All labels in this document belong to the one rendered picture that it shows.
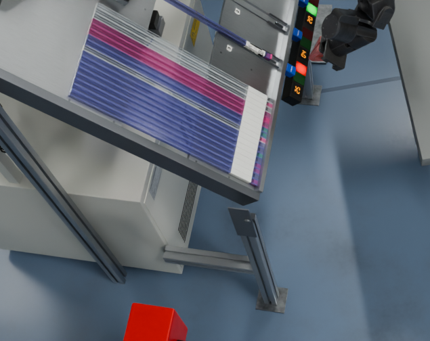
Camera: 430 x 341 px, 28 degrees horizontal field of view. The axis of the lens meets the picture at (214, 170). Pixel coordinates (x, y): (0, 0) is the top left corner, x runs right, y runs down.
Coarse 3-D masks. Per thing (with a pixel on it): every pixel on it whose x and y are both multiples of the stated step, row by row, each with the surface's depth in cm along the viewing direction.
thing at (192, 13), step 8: (168, 0) 198; (176, 0) 200; (184, 8) 201; (192, 16) 203; (200, 16) 203; (208, 24) 204; (216, 24) 205; (224, 32) 206; (232, 32) 208; (232, 40) 208; (240, 40) 209; (264, 56) 212
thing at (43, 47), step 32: (32, 0) 178; (64, 0) 183; (96, 0) 188; (0, 32) 172; (32, 32) 177; (64, 32) 181; (0, 64) 171; (32, 64) 175; (64, 64) 179; (64, 96) 178
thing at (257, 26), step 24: (240, 0) 213; (264, 0) 218; (288, 0) 223; (240, 24) 211; (264, 24) 216; (216, 48) 205; (240, 48) 210; (264, 48) 214; (240, 72) 208; (264, 72) 212; (216, 168) 196
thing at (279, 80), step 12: (288, 12) 222; (288, 24) 219; (288, 36) 217; (288, 48) 216; (276, 72) 215; (276, 84) 212; (276, 96) 210; (276, 108) 209; (264, 156) 203; (264, 168) 202; (264, 180) 201
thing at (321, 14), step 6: (318, 6) 308; (324, 6) 308; (330, 6) 307; (318, 12) 307; (324, 12) 306; (330, 12) 306; (318, 18) 306; (318, 24) 305; (318, 30) 303; (318, 36) 302; (312, 42) 302; (312, 48) 301; (288, 54) 301
